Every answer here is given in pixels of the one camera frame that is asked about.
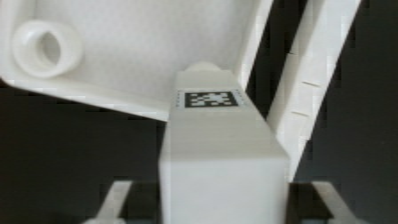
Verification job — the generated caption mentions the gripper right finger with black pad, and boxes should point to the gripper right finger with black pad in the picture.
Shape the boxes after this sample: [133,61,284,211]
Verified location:
[298,181,370,224]

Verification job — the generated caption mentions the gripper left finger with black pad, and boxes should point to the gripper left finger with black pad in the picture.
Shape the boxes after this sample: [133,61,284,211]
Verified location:
[82,181,133,224]

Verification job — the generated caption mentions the white desk tabletop tray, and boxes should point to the white desk tabletop tray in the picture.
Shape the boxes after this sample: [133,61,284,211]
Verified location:
[0,0,274,120]

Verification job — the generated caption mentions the white desk leg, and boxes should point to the white desk leg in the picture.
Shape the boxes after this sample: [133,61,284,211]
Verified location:
[160,62,290,224]

